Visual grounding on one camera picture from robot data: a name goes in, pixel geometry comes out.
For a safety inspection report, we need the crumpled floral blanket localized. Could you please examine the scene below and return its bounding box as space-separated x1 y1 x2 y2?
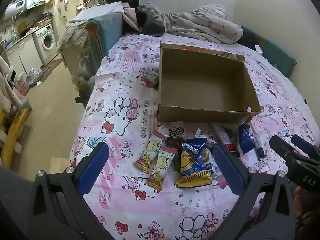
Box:
136 3 243 44

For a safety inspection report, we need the person's right hand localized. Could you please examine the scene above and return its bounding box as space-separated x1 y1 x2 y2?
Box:
293 186 320 233

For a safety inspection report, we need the thin white dark snack packet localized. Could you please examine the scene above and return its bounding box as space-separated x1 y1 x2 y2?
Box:
250 125 267 158

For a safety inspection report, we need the yellow wooden frame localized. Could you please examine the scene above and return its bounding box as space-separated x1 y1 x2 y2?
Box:
0 102 33 168

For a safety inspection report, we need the dark brown white-label snack packet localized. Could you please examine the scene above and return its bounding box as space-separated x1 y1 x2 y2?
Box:
160 121 187 173

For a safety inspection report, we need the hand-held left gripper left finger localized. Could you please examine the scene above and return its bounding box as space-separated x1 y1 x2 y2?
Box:
26 141 110 240

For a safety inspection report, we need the blue yellow cartoon snack packet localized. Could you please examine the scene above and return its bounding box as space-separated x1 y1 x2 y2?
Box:
176 138 213 188

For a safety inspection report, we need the white water heater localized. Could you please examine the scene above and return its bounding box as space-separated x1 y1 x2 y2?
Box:
5 0 27 22

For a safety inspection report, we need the white hanging garment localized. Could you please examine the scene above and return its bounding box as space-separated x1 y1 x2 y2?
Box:
57 0 68 18

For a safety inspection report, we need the red white snack bar packet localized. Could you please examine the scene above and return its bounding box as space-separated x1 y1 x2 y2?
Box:
211 122 237 153

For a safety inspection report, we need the pink cartoon printed bed sheet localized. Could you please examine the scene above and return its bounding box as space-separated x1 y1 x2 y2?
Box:
69 31 320 240

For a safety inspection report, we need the white black-print snack packet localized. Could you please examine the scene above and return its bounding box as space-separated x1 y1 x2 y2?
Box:
206 152 222 180

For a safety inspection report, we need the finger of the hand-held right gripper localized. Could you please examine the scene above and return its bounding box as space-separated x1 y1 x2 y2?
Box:
291 134 320 157
269 135 300 164

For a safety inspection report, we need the dark grey cloth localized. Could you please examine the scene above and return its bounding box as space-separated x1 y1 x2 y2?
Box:
136 11 167 36

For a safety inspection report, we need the small white grey snack packet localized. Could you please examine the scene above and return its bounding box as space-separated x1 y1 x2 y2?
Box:
195 128 218 145

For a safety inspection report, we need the white washing machine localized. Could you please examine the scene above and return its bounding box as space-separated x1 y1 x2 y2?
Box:
32 24 58 64

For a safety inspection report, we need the clear plastic bag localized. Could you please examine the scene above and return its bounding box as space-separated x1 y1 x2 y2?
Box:
71 55 97 93

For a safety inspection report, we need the white flat board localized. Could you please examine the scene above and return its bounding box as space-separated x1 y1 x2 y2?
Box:
69 1 124 23

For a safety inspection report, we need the dark folded cloth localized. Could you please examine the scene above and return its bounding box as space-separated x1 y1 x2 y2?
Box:
240 34 260 48

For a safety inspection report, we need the dark blue snack packet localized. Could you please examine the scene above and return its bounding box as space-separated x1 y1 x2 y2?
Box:
236 124 255 157

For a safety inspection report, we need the white kitchen cabinet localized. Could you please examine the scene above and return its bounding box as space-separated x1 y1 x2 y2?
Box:
6 34 43 74

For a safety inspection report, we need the teal pillow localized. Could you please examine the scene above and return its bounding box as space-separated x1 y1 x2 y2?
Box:
241 25 297 79

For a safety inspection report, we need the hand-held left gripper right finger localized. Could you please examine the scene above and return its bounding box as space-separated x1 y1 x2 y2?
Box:
213 144 298 240

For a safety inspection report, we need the teal cushion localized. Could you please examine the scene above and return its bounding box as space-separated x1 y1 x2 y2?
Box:
86 11 124 55

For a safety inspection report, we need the translucent plastic bag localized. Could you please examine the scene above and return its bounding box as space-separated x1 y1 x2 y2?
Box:
25 67 43 87

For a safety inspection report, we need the brown cardboard box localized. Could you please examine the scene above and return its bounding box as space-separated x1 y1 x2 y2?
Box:
156 39 262 125

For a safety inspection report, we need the pink cloth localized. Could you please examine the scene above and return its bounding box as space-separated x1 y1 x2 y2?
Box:
122 1 140 32

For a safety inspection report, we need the beige hanging cloth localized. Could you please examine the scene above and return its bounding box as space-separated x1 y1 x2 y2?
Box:
0 55 15 113

